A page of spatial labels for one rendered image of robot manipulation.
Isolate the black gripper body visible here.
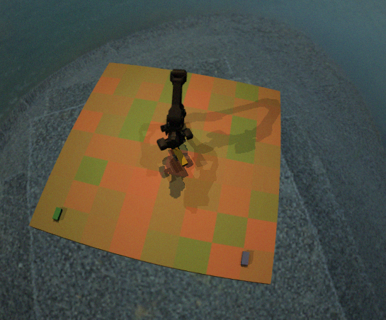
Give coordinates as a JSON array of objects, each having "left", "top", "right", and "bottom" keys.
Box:
[{"left": 157, "top": 128, "right": 193, "bottom": 151}]

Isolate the small green block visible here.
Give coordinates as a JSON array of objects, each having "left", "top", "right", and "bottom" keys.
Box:
[{"left": 53, "top": 207, "right": 62, "bottom": 220}]

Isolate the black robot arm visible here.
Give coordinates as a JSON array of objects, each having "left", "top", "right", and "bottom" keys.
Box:
[{"left": 161, "top": 69, "right": 187, "bottom": 148}]

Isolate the dark grey rectangular bar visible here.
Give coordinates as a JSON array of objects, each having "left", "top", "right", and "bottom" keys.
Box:
[{"left": 241, "top": 251, "right": 250, "bottom": 265}]

